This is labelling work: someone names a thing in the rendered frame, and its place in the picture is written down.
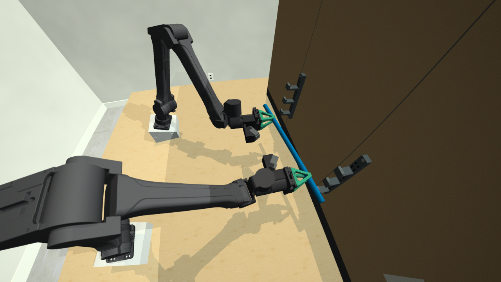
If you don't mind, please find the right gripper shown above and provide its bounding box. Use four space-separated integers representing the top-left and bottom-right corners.
271 167 312 195

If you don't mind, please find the blue bar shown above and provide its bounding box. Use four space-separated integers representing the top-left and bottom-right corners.
263 104 325 203

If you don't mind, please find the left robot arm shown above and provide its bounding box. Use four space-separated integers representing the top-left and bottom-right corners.
148 24 260 143

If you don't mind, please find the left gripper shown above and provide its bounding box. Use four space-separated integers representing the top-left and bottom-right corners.
241 107 275 131

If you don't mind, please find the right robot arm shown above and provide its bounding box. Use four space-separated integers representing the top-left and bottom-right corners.
0 154 286 263

